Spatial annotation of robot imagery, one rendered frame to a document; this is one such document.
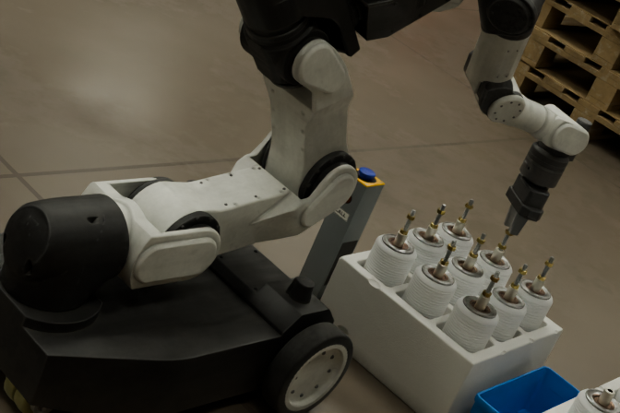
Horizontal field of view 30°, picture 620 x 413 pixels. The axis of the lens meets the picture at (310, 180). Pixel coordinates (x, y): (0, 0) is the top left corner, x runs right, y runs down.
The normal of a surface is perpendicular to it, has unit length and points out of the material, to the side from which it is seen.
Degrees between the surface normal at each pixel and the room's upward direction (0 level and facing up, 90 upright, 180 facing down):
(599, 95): 90
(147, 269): 90
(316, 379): 90
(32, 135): 0
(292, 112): 118
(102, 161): 0
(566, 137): 90
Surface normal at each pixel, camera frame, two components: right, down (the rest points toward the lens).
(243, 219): 0.66, 0.53
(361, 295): -0.64, 0.08
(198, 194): 0.43, -0.85
